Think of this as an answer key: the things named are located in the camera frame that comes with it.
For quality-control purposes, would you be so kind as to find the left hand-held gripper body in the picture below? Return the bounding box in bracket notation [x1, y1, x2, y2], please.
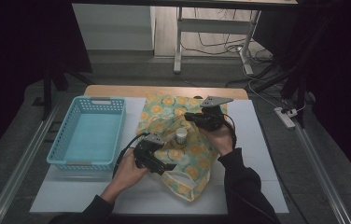
[133, 133, 167, 174]

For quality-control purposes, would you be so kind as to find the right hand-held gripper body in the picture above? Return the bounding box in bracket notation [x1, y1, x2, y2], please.
[199, 95, 234, 132]

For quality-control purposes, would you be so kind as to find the small white lidded jar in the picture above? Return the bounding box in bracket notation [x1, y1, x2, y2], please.
[175, 126, 189, 146]

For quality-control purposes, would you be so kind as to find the fruit print tote bag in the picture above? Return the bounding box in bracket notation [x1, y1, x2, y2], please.
[135, 92, 229, 203]

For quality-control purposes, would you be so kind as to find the blue plastic basket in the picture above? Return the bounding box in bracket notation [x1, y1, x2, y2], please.
[46, 95, 127, 172]

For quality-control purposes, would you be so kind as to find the person's right hand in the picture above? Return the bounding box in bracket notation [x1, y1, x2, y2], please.
[199, 124, 237, 158]

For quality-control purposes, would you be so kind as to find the person's left hand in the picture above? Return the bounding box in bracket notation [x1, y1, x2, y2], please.
[111, 148, 150, 191]

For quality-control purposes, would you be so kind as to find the white table mat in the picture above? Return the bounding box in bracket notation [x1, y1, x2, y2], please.
[29, 96, 289, 216]

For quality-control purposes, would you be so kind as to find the white power strip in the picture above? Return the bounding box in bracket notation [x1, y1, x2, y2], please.
[274, 106, 299, 130]

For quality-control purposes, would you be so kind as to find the black tripod stand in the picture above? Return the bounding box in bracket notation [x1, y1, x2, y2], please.
[41, 55, 93, 121]
[251, 55, 313, 129]

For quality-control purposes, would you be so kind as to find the dark curtain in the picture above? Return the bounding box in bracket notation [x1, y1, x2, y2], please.
[301, 0, 351, 189]
[0, 0, 93, 169]

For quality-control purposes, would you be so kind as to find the left hand-held gripper cable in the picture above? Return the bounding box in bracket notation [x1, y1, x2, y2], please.
[112, 132, 150, 178]

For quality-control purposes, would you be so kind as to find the hand-held gripper cable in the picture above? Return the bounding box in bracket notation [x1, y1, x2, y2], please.
[223, 113, 238, 149]
[112, 132, 150, 178]

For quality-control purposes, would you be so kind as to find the right hand-held gripper cable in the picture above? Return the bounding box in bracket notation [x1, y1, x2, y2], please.
[223, 113, 238, 149]

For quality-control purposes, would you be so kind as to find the white floor cable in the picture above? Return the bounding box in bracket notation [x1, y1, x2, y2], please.
[242, 60, 307, 114]

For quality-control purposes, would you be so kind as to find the black floor cable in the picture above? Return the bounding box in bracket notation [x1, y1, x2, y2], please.
[179, 8, 274, 63]

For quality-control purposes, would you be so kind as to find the white desk frame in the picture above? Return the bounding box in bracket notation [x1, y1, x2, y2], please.
[173, 6, 263, 76]

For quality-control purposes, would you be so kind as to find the metal floor rail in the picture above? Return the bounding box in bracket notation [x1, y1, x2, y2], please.
[293, 124, 351, 224]
[0, 102, 63, 224]

